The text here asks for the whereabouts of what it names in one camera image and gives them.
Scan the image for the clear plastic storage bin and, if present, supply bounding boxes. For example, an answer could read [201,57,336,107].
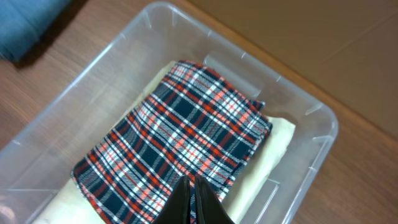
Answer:
[1,2,338,223]

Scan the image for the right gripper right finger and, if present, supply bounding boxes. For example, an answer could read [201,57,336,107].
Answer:
[195,175,234,224]

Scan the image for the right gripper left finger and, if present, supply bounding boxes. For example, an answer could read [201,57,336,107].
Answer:
[152,176,190,224]

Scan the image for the cream cloth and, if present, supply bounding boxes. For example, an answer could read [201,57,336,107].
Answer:
[36,61,295,223]

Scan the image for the folded blue denim jeans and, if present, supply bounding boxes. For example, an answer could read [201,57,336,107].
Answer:
[1,0,70,61]

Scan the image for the plaid flannel shirt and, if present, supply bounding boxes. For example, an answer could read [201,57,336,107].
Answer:
[71,60,272,223]

